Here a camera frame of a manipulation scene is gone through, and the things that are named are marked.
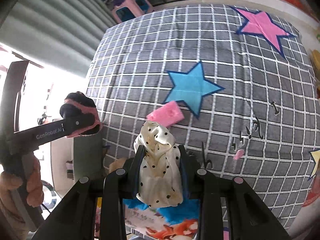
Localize cream polka dot scrunchie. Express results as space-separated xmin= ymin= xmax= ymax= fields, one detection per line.
xmin=133 ymin=121 xmax=183 ymax=209

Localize pink sponge block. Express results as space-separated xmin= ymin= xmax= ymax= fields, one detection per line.
xmin=146 ymin=101 xmax=184 ymax=127

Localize white storage box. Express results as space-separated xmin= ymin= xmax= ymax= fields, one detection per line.
xmin=50 ymin=132 xmax=104 ymax=198

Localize person's left hand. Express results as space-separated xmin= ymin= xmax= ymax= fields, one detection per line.
xmin=1 ymin=153 xmax=44 ymax=233

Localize grey checked star tablecloth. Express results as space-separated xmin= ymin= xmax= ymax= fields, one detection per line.
xmin=86 ymin=4 xmax=319 ymax=228

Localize grey green curtain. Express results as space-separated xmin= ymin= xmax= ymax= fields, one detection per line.
xmin=1 ymin=0 xmax=116 ymax=77

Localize pink plastic stool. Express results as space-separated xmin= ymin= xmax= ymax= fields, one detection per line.
xmin=112 ymin=0 xmax=154 ymax=23

